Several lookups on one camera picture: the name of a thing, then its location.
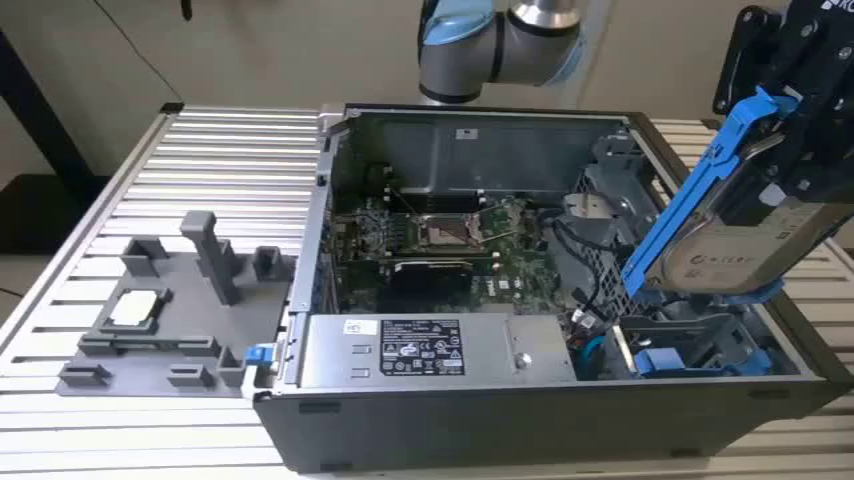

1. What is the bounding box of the green motherboard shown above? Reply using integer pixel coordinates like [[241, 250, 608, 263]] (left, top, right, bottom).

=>
[[329, 194, 579, 316]]

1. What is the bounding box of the blue case latch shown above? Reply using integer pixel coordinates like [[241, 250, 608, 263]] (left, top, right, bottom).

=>
[[242, 344, 276, 374]]

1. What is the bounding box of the blue data cable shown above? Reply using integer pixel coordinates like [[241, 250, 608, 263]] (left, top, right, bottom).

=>
[[576, 335, 607, 377]]

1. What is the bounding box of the metal drive cage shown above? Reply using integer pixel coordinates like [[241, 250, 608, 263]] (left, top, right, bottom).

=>
[[543, 127, 695, 321]]

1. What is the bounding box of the black graphics card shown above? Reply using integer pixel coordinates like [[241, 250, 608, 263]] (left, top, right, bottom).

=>
[[378, 272, 499, 314]]

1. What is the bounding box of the silver power supply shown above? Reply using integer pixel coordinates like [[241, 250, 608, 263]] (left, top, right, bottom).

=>
[[297, 313, 579, 389]]

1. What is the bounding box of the RAM slot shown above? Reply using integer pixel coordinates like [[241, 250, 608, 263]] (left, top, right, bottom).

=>
[[392, 264, 496, 275], [392, 257, 496, 267]]

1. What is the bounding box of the silver CPU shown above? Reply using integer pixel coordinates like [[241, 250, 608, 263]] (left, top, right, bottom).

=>
[[109, 289, 165, 326]]

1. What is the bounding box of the black PC case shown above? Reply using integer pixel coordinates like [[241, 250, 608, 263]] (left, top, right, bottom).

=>
[[250, 102, 854, 474]]

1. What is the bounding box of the black furniture stand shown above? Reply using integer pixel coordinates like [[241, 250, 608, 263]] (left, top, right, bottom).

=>
[[0, 29, 112, 256]]

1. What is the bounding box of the empty blue disk carrier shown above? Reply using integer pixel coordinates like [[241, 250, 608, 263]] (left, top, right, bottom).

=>
[[632, 347, 688, 377]]

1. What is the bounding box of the hard disk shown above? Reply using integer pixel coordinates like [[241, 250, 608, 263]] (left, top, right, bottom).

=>
[[619, 85, 823, 307]]

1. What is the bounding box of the black sleeved power wire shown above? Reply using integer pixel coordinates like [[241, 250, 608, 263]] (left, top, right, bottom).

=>
[[569, 287, 605, 334]]

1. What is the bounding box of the disk bay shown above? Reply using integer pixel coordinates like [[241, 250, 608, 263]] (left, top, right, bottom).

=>
[[609, 294, 805, 384]]

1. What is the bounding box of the CPU socket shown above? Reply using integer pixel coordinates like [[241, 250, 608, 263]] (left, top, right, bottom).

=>
[[405, 212, 492, 249]]

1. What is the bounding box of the grey parts rack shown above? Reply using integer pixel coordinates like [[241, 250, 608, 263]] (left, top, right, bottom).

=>
[[56, 209, 301, 399]]

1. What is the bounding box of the black data wire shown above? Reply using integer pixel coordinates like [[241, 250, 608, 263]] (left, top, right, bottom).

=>
[[549, 217, 625, 321]]

